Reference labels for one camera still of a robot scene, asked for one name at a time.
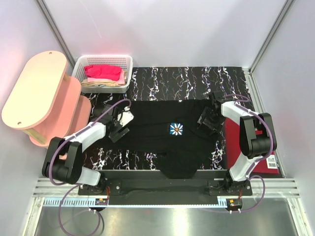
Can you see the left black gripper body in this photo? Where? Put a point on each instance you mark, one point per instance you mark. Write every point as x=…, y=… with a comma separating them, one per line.
x=115, y=135

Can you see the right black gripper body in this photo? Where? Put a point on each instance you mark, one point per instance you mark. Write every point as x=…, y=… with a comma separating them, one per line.
x=214, y=122

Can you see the black t-shirt with daisy print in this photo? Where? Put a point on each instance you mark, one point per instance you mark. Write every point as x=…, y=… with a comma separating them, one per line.
x=170, y=129

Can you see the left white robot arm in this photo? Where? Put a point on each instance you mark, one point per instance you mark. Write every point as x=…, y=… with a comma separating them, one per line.
x=64, y=157

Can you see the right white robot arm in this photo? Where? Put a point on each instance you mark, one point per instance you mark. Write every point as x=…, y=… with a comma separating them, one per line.
x=256, y=135

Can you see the light pink garment in basket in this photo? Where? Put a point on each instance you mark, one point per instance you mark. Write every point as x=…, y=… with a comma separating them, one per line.
x=120, y=82

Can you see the beige garment in basket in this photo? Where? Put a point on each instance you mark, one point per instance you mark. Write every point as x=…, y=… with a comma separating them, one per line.
x=99, y=83

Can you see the white plastic laundry basket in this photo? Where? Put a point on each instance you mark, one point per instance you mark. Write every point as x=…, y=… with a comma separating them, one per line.
x=123, y=61

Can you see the black marbled table mat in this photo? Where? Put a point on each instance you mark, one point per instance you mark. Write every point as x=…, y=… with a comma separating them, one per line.
x=155, y=84

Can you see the magenta t-shirt in basket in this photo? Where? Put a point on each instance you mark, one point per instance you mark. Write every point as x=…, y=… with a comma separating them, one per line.
x=103, y=71

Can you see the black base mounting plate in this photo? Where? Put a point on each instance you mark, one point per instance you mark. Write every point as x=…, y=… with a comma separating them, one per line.
x=209, y=182

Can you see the folded red t-shirt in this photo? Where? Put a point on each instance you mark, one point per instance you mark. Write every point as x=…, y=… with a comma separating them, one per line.
x=232, y=132

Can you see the pink three-tier wooden shelf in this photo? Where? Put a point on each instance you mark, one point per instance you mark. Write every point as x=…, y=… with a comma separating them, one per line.
x=46, y=102

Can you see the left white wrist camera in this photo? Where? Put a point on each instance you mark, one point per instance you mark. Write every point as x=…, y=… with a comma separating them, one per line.
x=125, y=117

